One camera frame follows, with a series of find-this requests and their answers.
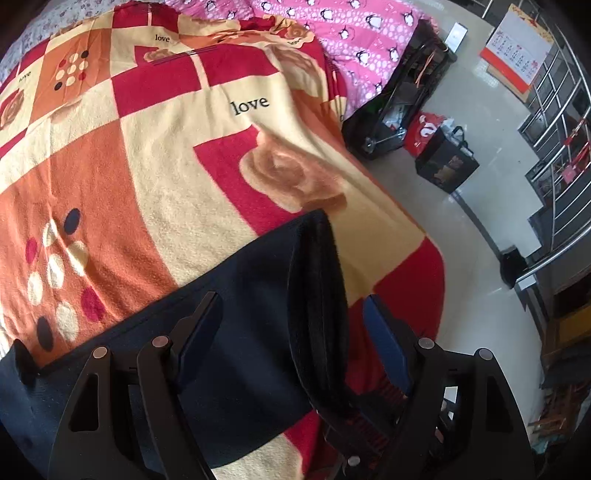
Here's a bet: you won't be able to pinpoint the black open bag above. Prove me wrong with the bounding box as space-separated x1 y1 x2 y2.
342 18 459 160

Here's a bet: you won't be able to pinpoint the black shopping bag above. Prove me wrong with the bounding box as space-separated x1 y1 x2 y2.
414 126 481 194

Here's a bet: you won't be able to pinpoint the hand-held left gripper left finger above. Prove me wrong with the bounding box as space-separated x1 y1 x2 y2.
46 291 225 480

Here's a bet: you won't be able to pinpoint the black pants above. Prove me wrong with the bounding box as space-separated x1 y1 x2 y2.
0 209 366 480

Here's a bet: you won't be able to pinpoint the wooden furniture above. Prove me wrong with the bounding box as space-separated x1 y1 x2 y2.
539 281 591 418

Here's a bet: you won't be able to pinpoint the white wall switch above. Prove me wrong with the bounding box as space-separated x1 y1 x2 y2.
445 21 470 49

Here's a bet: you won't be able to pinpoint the red wall calendar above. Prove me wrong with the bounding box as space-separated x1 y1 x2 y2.
479 4 554 89

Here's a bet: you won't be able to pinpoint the red shopping bag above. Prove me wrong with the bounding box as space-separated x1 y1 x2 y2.
404 112 447 158

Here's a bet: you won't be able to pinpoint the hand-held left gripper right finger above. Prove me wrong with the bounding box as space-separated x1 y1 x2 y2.
362 295 539 480

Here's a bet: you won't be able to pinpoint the red hanging ornament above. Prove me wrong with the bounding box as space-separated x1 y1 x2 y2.
560 134 591 182

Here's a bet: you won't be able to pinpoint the metal stair railing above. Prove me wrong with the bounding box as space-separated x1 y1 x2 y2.
480 0 591 326

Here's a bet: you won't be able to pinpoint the pink penguin quilt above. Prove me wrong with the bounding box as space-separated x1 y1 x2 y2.
164 0 433 119

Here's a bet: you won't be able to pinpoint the small black object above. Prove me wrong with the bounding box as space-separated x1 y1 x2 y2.
500 246 530 289

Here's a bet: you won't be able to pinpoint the checkered printed blanket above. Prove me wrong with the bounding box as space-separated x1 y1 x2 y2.
0 2 447 480

